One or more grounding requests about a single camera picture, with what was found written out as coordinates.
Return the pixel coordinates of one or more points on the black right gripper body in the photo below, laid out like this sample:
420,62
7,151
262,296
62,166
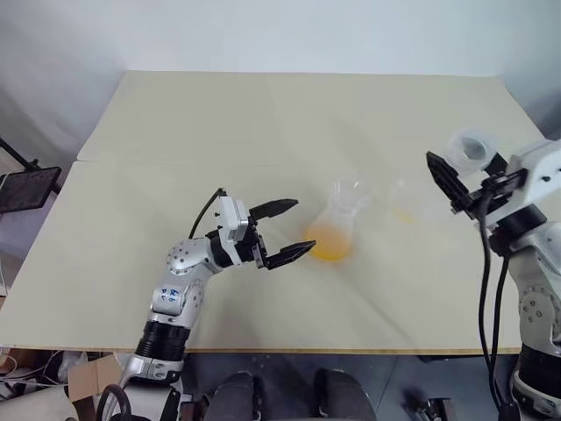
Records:
491,197

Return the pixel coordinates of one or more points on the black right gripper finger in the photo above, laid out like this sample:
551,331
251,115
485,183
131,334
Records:
447,177
494,164

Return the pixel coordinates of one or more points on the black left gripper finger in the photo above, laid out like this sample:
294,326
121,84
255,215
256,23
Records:
276,206
291,254

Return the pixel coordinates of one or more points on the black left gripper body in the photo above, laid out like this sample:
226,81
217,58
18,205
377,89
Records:
256,245

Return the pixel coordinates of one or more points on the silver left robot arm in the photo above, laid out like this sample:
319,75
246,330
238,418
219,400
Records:
179,289

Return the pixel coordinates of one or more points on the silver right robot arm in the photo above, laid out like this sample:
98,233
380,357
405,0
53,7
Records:
539,272

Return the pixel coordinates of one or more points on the large clear glass flask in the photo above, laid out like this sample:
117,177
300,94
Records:
333,237

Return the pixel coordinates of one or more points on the small clear glass flask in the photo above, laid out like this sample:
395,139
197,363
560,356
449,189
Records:
405,206

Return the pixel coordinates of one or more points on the dark rounded shape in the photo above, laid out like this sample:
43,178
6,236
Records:
344,394
236,394

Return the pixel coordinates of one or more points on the brown cardboard box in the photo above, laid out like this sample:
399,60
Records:
94,377

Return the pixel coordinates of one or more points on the black flat screen panel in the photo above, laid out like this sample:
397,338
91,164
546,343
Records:
28,188

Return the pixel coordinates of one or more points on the black metal stand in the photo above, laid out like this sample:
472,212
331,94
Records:
17,155

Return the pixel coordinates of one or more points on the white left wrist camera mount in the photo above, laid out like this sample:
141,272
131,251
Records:
232,219

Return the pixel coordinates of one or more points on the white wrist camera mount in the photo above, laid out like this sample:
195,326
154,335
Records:
541,171
232,219

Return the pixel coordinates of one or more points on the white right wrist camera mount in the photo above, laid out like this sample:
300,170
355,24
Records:
541,171

